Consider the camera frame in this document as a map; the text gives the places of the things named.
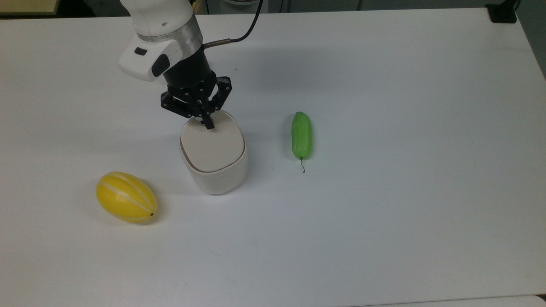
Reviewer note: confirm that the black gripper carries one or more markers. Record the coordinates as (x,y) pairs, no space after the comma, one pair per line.
(190,72)

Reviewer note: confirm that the beige lidded garbage bin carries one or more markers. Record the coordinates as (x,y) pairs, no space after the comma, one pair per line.
(213,149)

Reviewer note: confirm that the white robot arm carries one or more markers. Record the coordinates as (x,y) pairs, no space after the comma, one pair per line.
(160,30)

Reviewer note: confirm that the light green toy cucumber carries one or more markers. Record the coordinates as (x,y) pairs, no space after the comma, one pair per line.
(302,134)

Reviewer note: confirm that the yellow striped toy melon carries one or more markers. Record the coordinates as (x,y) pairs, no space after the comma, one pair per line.
(126,197)

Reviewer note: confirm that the yellow-brown wooden cabinet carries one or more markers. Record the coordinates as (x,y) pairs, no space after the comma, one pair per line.
(27,6)

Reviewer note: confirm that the black square stand base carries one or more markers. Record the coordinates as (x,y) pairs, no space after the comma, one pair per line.
(503,13)

